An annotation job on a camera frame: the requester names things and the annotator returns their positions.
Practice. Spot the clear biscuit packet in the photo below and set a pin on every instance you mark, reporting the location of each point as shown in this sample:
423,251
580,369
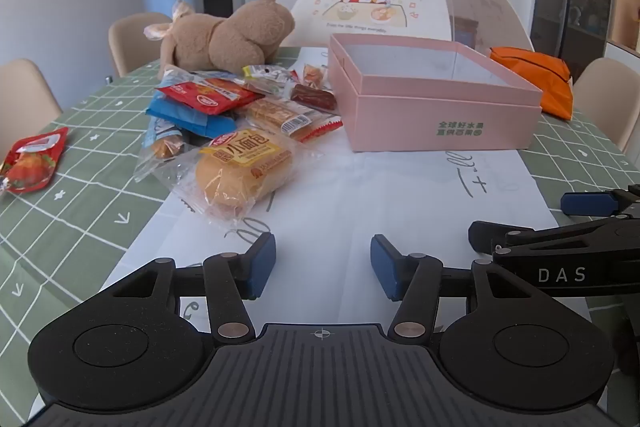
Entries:
280,114

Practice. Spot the white table runner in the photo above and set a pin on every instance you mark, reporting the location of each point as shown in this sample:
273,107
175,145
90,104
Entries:
375,197

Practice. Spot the beige dining chair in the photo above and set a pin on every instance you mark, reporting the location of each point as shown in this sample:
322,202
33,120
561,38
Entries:
610,97
25,92
135,42

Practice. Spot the yellow label bread packet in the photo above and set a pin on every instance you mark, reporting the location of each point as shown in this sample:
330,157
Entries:
240,167

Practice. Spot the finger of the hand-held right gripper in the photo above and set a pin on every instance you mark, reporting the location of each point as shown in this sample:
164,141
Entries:
587,203
500,238

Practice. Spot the brown plush rabbit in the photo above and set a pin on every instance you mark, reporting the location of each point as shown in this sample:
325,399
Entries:
235,37

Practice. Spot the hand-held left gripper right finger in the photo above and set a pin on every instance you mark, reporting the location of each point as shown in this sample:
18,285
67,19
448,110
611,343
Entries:
385,264

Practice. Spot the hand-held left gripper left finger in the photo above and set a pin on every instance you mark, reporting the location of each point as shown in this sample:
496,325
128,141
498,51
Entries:
262,264

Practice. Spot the pink cardboard box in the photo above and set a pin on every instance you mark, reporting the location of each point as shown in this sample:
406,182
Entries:
440,112

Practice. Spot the red fruit print pouch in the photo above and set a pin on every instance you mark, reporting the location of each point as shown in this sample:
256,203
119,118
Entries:
30,162

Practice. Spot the blue clear pastry packet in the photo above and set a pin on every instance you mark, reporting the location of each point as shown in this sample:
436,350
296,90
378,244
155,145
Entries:
162,148

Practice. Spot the orange fabric bag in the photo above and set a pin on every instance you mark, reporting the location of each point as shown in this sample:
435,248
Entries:
535,77

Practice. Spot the dark red snack packet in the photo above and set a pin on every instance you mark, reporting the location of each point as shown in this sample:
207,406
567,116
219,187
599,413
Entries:
312,96

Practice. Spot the blue snack packet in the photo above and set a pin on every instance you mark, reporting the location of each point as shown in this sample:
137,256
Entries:
200,123

